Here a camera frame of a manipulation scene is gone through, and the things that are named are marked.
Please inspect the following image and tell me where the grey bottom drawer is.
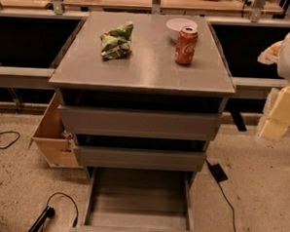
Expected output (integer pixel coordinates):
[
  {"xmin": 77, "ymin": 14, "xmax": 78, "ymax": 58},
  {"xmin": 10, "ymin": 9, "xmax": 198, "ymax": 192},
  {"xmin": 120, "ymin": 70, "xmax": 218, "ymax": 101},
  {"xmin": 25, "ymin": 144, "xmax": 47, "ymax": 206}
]
[{"xmin": 70, "ymin": 168, "xmax": 196, "ymax": 232}]

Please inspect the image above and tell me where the grey drawer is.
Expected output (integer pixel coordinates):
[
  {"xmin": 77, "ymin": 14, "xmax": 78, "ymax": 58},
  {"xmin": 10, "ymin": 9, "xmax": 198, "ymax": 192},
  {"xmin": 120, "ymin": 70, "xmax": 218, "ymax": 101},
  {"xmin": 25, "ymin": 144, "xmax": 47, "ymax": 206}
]
[
  {"xmin": 74, "ymin": 134, "xmax": 206, "ymax": 172},
  {"xmin": 70, "ymin": 168, "xmax": 196, "ymax": 232},
  {"xmin": 58, "ymin": 105, "xmax": 222, "ymax": 140}
]

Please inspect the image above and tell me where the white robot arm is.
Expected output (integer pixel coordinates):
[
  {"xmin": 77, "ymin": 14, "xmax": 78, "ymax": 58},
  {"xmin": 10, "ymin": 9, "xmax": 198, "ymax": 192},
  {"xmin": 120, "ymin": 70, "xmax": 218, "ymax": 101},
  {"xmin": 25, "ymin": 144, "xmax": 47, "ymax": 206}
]
[{"xmin": 257, "ymin": 32, "xmax": 290, "ymax": 144}]

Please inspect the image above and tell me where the grey drawer cabinet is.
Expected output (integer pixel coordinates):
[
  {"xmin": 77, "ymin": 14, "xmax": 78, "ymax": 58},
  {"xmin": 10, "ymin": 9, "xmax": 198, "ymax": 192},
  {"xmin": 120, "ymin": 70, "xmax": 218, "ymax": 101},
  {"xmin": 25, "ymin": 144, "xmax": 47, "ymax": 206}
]
[{"xmin": 43, "ymin": 8, "xmax": 239, "ymax": 192}]

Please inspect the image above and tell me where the grey middle drawer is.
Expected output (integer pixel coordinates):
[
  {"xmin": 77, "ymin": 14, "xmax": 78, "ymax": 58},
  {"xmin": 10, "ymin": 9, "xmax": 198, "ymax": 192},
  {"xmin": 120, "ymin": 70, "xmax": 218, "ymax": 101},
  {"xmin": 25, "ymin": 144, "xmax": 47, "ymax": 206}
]
[{"xmin": 74, "ymin": 134, "xmax": 206, "ymax": 172}]

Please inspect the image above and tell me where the grey top drawer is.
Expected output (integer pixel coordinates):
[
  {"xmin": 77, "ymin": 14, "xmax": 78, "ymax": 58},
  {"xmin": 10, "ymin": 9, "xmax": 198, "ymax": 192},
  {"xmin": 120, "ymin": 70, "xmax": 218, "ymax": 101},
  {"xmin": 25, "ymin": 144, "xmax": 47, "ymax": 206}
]
[{"xmin": 58, "ymin": 105, "xmax": 222, "ymax": 140}]

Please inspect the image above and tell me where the orange soda can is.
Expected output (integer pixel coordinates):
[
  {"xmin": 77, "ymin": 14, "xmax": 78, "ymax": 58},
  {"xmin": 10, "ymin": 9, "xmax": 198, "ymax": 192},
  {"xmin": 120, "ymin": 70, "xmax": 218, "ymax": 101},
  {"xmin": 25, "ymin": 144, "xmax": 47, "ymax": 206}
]
[{"xmin": 174, "ymin": 25, "xmax": 198, "ymax": 64}]

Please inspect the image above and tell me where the white bowl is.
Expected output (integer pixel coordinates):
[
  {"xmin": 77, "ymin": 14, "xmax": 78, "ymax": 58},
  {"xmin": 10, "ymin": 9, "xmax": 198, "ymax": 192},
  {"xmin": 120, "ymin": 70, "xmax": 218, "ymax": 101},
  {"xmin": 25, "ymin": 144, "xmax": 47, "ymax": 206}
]
[{"xmin": 166, "ymin": 18, "xmax": 198, "ymax": 43}]

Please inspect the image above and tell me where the green chip bag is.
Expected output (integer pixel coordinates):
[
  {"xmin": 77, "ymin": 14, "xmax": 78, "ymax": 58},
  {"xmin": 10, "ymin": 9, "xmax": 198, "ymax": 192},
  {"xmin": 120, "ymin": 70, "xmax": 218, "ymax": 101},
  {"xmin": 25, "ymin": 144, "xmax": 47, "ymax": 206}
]
[{"xmin": 100, "ymin": 21, "xmax": 134, "ymax": 59}]

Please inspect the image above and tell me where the cardboard box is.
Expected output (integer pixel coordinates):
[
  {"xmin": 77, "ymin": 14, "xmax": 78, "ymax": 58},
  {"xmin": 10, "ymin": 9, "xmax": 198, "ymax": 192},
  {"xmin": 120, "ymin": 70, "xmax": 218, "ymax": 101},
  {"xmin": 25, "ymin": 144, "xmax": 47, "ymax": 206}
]
[{"xmin": 32, "ymin": 95, "xmax": 79, "ymax": 169}]

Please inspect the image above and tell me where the black power adapter with cable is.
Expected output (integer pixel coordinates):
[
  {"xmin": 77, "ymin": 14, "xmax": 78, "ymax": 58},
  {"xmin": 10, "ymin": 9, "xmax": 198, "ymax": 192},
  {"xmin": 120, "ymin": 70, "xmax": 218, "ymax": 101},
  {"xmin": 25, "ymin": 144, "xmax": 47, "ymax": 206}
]
[{"xmin": 206, "ymin": 161, "xmax": 237, "ymax": 232}]

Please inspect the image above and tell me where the black cable with plug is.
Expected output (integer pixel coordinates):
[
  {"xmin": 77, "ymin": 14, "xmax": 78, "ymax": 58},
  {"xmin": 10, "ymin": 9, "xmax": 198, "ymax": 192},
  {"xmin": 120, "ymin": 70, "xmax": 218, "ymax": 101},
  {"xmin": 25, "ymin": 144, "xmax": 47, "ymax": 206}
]
[{"xmin": 25, "ymin": 190, "xmax": 81, "ymax": 232}]

